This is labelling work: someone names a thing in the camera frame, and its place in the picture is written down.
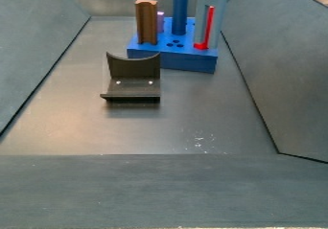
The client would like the blue shape sorter board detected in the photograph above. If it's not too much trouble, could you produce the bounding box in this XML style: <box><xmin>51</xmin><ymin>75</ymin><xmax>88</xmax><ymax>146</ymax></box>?
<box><xmin>127</xmin><ymin>17</ymin><xmax>218</xmax><ymax>74</ymax></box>

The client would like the red hexagonal peg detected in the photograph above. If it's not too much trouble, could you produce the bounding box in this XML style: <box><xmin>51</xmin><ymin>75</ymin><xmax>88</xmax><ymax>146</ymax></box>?
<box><xmin>194</xmin><ymin>6</ymin><xmax>215</xmax><ymax>50</ymax></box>

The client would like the brown notched block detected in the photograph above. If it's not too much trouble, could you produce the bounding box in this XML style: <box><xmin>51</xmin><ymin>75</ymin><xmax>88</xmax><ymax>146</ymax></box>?
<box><xmin>134</xmin><ymin>0</ymin><xmax>158</xmax><ymax>45</ymax></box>

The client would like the dark blue cylinder peg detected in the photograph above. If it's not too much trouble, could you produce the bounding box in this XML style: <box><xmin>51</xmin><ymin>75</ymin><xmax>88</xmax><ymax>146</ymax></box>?
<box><xmin>171</xmin><ymin>0</ymin><xmax>189</xmax><ymax>35</ymax></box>

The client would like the black curved holder bracket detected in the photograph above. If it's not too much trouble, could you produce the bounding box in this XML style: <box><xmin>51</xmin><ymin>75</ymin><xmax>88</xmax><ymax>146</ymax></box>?
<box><xmin>100</xmin><ymin>54</ymin><xmax>162</xmax><ymax>101</ymax></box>

